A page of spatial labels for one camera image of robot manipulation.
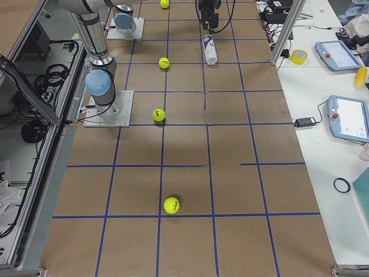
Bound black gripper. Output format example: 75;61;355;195
196;0;221;32

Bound clear tennis ball can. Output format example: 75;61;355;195
202;35;217;65

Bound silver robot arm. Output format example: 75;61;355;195
58;1;137;120
112;1;221;34

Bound tennis ball near arm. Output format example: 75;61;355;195
158;57;170;69

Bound Wilson 3 tennis ball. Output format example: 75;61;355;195
160;0;170;9

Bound middle tennis ball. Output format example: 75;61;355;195
152;108;165;122

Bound near tennis ball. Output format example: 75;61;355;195
164;196;180;214

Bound yellow tape roll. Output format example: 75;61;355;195
290;49;308;65

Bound far teach pendant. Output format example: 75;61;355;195
315;40;362;72

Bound teach pendant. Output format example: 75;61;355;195
327;95;368;144
315;40;362;72

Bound black power adapter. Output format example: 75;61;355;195
293;117;317;128

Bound yellow banana toy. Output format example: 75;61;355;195
355;66;368;88

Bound near teach pendant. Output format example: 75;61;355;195
327;95;368;144

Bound teal box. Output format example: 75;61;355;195
353;168;369;217

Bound aluminium frame post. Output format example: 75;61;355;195
270;0;306;65

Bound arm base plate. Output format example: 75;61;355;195
83;90;134;128
107;15;145;40

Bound blue tape ring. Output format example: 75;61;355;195
333;177;352;194

